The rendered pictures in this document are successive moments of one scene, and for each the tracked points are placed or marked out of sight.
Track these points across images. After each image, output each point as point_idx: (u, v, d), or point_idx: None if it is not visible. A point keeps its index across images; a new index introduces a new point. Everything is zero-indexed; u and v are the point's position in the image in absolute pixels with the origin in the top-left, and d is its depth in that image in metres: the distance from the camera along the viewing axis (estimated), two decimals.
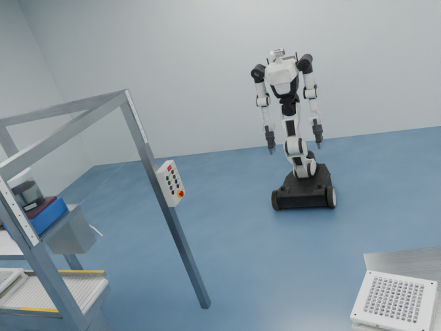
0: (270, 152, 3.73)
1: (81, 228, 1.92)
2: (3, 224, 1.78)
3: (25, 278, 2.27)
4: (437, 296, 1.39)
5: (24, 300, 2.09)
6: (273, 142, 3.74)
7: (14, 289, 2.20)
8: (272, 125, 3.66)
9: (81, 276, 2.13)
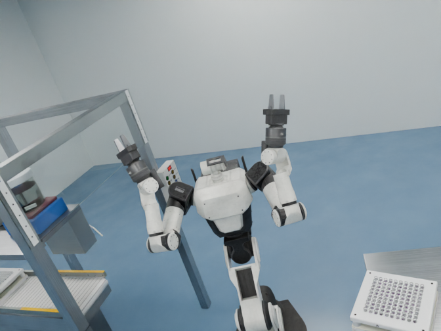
0: (125, 140, 1.71)
1: (81, 228, 1.92)
2: (3, 224, 1.78)
3: (25, 278, 2.27)
4: (437, 296, 1.39)
5: (24, 300, 2.09)
6: (127, 159, 1.72)
7: (14, 289, 2.20)
8: (157, 188, 1.72)
9: (81, 276, 2.13)
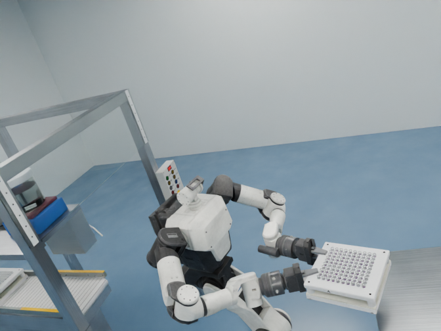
0: None
1: (81, 228, 1.92)
2: (3, 224, 1.78)
3: (25, 278, 2.27)
4: (389, 264, 1.43)
5: (24, 300, 2.09)
6: (291, 285, 1.43)
7: (14, 289, 2.20)
8: None
9: (81, 276, 2.13)
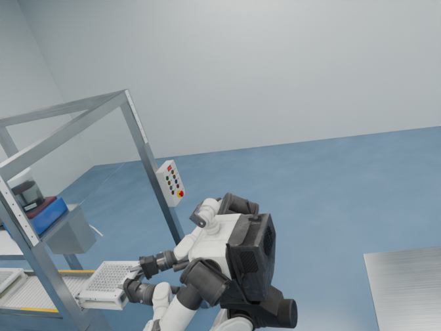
0: (138, 273, 1.87)
1: (81, 228, 1.92)
2: (3, 224, 1.78)
3: (25, 278, 2.27)
4: None
5: (24, 300, 2.09)
6: None
7: (14, 289, 2.20)
8: None
9: (81, 276, 2.13)
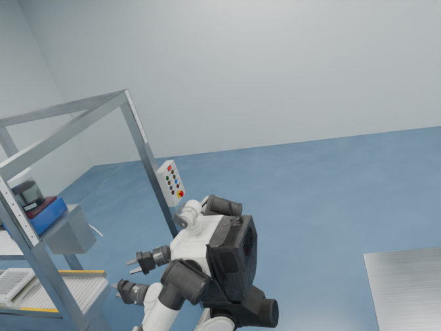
0: (136, 270, 1.91)
1: (81, 228, 1.92)
2: (3, 224, 1.78)
3: None
4: None
5: None
6: None
7: None
8: None
9: (81, 276, 2.13)
